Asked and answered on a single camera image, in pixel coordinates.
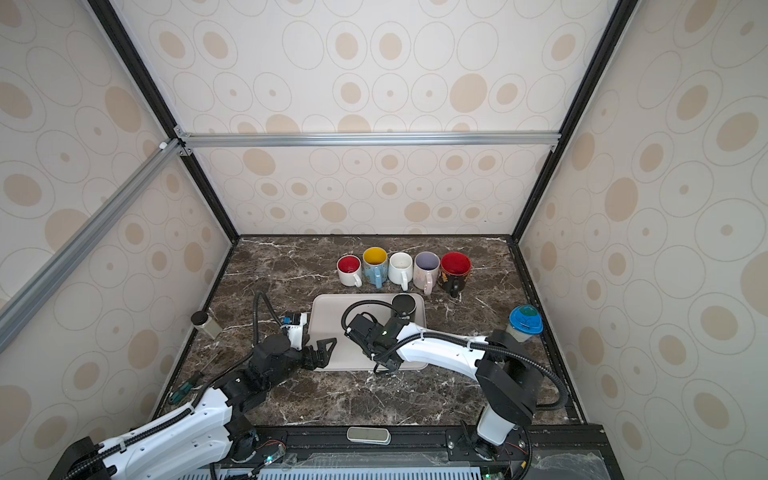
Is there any green handled screwdriver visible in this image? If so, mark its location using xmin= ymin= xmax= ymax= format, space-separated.
xmin=168 ymin=370 xmax=203 ymax=405

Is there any black mug white rim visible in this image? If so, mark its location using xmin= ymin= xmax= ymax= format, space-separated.
xmin=391 ymin=294 xmax=416 ymax=322

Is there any cup with blue lid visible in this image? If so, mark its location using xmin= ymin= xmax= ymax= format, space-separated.
xmin=506 ymin=305 xmax=543 ymax=343

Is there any blue butterfly mug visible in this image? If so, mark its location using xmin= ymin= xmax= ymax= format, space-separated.
xmin=362 ymin=247 xmax=388 ymax=289

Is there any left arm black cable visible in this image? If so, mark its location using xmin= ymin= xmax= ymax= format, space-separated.
xmin=59 ymin=290 xmax=286 ymax=480

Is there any small glass jar dark lid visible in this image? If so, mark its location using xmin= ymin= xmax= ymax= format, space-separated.
xmin=190 ymin=310 xmax=223 ymax=340

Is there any diagonal aluminium rail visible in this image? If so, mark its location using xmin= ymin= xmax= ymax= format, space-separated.
xmin=1 ymin=139 xmax=182 ymax=350

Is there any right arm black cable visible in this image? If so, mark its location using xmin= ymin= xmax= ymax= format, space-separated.
xmin=340 ymin=299 xmax=570 ymax=480

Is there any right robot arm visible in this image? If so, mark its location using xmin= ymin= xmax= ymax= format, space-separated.
xmin=342 ymin=313 xmax=546 ymax=446

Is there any pink iridescent mug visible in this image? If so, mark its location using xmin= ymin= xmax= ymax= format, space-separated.
xmin=413 ymin=251 xmax=440 ymax=296

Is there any horizontal aluminium rail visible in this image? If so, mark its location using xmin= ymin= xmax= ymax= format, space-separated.
xmin=180 ymin=131 xmax=561 ymax=148

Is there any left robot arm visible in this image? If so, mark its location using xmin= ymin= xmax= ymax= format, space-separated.
xmin=49 ymin=334 xmax=337 ymax=479

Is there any beige plastic tray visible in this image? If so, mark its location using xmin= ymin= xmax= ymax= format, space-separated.
xmin=308 ymin=293 xmax=427 ymax=372

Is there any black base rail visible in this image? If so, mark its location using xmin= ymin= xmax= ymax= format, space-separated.
xmin=217 ymin=424 xmax=623 ymax=479

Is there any grey oval base badge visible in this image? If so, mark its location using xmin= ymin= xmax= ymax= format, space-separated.
xmin=346 ymin=426 xmax=391 ymax=446

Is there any plain white mug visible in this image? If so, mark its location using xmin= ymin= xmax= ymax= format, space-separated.
xmin=336 ymin=255 xmax=363 ymax=288

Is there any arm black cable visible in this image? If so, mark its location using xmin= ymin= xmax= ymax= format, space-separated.
xmin=59 ymin=290 xmax=286 ymax=480
xmin=340 ymin=299 xmax=570 ymax=480

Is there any black corner frame post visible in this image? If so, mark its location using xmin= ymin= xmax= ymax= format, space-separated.
xmin=510 ymin=0 xmax=638 ymax=245

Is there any white ribbed mug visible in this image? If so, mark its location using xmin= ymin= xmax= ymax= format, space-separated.
xmin=388 ymin=252 xmax=414 ymax=291

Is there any black left corner post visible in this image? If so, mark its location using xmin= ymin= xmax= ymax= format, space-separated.
xmin=87 ymin=0 xmax=240 ymax=244

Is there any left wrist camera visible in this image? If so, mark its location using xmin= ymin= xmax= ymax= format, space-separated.
xmin=281 ymin=312 xmax=309 ymax=351

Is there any black skull mug red inside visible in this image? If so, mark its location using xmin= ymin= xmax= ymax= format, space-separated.
xmin=438 ymin=252 xmax=472 ymax=299

